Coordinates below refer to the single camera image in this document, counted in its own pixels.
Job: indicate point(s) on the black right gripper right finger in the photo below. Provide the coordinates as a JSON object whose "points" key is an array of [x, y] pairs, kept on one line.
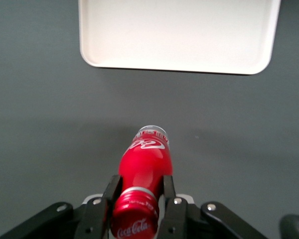
{"points": [[175, 219]]}

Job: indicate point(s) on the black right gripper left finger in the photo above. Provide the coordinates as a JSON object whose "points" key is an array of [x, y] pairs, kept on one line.
{"points": [[94, 219]]}

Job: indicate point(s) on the red coke bottle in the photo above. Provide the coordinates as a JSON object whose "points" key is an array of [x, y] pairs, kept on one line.
{"points": [[144, 164]]}

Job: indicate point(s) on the white plastic tray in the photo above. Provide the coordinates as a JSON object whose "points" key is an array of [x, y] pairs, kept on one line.
{"points": [[179, 35]]}

